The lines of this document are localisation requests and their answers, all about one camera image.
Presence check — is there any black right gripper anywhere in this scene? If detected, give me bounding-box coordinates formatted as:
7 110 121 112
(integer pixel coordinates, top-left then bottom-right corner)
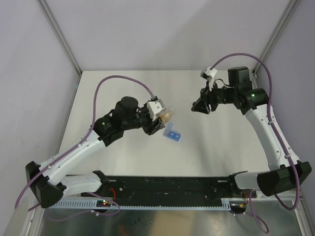
192 80 237 114

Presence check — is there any blue weekly pill organizer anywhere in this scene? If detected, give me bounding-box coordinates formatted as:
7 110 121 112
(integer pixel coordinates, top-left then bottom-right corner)
163 122 181 142

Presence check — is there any amber pill bottle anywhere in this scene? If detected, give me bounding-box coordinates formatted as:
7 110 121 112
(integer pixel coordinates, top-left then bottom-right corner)
157 107 175 124

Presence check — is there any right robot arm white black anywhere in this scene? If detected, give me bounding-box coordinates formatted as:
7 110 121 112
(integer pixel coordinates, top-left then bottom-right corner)
191 66 312 197

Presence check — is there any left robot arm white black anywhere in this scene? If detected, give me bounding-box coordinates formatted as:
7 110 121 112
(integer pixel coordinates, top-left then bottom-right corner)
26 96 166 208

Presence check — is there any small electronics board with leds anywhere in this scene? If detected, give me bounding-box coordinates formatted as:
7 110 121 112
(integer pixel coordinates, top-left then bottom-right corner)
96 200 111 207

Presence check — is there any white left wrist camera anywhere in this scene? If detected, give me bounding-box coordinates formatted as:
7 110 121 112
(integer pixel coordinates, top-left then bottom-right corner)
147 99 166 121

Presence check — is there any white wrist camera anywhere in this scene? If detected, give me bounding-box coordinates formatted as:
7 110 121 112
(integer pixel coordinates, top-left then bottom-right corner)
200 67 218 91
147 99 166 121

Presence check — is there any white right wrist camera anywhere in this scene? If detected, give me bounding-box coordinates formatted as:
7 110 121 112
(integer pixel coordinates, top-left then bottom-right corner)
200 67 218 91

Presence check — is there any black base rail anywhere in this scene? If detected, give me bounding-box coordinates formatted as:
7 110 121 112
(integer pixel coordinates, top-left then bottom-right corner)
97 176 257 207

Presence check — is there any aluminium frame post right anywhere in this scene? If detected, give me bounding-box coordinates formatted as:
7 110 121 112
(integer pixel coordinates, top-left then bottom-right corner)
258 0 301 62

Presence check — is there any aluminium frame post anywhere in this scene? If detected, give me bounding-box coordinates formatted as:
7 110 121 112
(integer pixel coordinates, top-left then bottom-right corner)
258 0 301 62
36 0 83 77

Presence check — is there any white slotted cable duct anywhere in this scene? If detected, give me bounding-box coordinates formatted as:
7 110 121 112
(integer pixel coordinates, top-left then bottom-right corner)
48 196 233 212

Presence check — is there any aluminium frame post left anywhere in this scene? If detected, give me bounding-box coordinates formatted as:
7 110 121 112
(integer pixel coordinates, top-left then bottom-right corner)
36 0 83 77

